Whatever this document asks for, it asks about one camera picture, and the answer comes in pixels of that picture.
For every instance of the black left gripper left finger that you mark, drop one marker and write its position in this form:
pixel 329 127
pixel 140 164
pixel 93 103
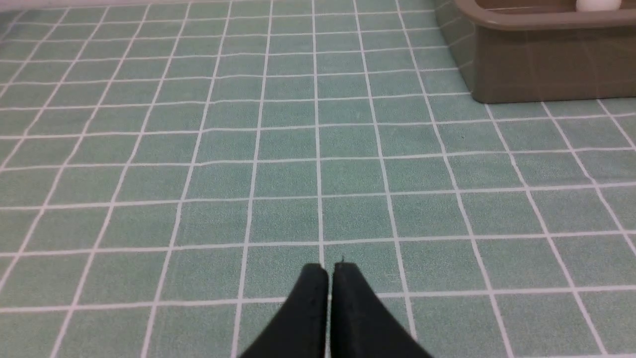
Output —
pixel 298 329

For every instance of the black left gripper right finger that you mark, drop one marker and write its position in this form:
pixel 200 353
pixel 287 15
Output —
pixel 361 326

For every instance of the white ball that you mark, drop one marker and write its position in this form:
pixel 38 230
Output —
pixel 597 5

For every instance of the green checked tablecloth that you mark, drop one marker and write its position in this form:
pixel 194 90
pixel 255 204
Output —
pixel 167 169

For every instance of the brown plastic bin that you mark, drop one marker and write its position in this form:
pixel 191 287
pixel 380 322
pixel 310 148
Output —
pixel 511 51

